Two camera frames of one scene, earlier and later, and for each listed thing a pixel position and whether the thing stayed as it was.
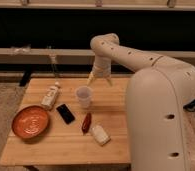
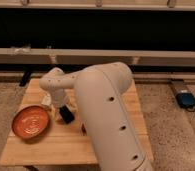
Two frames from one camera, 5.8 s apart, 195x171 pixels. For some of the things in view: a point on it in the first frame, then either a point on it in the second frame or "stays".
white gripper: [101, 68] → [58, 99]
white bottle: [50, 96] stays
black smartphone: [66, 114] stays
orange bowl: [30, 121] stays
